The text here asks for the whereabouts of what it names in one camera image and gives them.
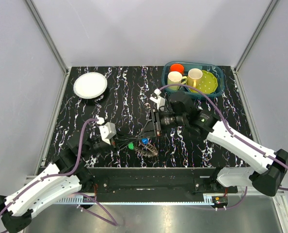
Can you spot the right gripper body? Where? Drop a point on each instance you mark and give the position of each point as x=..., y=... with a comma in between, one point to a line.
x=170, y=119

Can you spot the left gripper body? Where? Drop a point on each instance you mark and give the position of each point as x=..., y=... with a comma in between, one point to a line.
x=100, y=147

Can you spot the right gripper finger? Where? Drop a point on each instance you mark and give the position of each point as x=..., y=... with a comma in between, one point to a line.
x=147, y=134
x=149, y=128

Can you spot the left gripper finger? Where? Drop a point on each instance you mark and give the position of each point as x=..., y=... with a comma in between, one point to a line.
x=126, y=145
x=125, y=138

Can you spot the green key tag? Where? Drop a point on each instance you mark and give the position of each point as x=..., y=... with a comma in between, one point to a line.
x=131, y=146

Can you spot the blue key tag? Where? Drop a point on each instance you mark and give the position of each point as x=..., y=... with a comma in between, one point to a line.
x=145, y=141

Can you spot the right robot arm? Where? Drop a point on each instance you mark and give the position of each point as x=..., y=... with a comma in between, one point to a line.
x=266, y=167

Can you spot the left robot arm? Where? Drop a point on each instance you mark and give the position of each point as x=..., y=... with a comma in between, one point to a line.
x=66, y=174

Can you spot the pale green mug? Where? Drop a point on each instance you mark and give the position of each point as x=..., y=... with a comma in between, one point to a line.
x=176, y=78

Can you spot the yellow mug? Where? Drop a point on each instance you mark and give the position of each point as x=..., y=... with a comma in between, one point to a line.
x=194, y=77

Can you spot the orange cup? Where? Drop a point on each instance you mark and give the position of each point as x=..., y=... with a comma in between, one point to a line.
x=177, y=67

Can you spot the green dotted plate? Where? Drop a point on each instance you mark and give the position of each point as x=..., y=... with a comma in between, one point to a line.
x=208, y=83

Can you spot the white paper plate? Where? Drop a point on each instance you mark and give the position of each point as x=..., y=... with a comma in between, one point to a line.
x=90, y=85

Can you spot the teal plastic bin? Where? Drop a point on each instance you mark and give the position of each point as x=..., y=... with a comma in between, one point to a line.
x=215, y=70

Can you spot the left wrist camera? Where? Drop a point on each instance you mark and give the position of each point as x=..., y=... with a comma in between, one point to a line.
x=107, y=130

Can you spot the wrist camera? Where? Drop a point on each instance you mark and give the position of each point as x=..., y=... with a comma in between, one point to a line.
x=158, y=100
x=107, y=130

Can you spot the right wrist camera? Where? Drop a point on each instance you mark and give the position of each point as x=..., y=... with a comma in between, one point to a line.
x=158, y=100

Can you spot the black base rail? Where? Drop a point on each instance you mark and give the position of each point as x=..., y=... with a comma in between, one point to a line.
x=151, y=185

